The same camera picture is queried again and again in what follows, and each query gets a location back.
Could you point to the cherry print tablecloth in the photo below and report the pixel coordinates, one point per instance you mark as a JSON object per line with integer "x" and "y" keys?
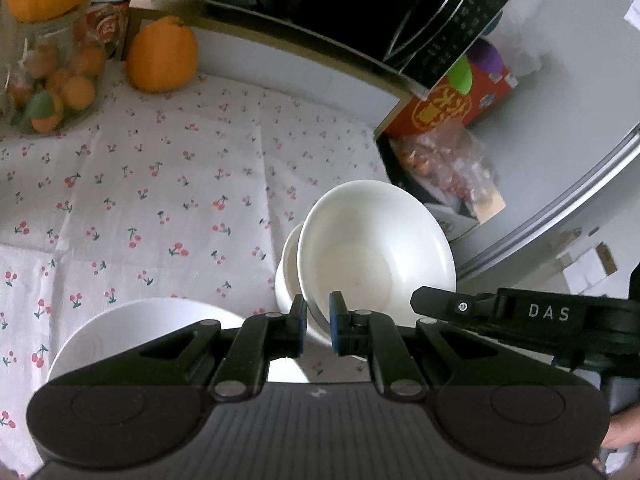
{"x": 150, "y": 160}

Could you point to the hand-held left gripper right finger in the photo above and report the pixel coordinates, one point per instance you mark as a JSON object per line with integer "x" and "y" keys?
{"x": 335, "y": 327}

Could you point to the red printed box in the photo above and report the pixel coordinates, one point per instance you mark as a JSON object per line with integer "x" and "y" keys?
{"x": 445, "y": 102}

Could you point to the person's right hand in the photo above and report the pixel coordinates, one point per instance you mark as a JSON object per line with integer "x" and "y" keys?
{"x": 625, "y": 427}

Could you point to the glass jar of small oranges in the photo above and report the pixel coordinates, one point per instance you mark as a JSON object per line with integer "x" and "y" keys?
{"x": 55, "y": 75}

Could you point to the clear plastic snack bag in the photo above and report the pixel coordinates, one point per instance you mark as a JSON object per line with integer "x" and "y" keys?
{"x": 450, "y": 165}

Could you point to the knobbed orange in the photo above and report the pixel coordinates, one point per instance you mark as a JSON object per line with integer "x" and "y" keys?
{"x": 160, "y": 57}

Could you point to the grey refrigerator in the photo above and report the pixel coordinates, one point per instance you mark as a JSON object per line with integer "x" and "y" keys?
{"x": 565, "y": 135}

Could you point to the medium white bowl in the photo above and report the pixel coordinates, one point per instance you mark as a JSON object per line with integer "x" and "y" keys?
{"x": 287, "y": 280}

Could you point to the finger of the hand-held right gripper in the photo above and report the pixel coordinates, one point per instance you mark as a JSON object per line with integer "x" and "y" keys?
{"x": 450, "y": 304}

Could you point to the black microwave oven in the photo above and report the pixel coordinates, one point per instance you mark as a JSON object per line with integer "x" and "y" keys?
{"x": 350, "y": 5}

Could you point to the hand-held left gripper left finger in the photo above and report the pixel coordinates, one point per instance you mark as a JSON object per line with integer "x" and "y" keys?
{"x": 301, "y": 322}

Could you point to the large white bowl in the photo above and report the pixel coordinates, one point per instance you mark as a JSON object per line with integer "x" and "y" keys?
{"x": 370, "y": 250}

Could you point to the white deep plate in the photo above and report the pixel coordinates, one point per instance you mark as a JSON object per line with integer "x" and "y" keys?
{"x": 130, "y": 325}

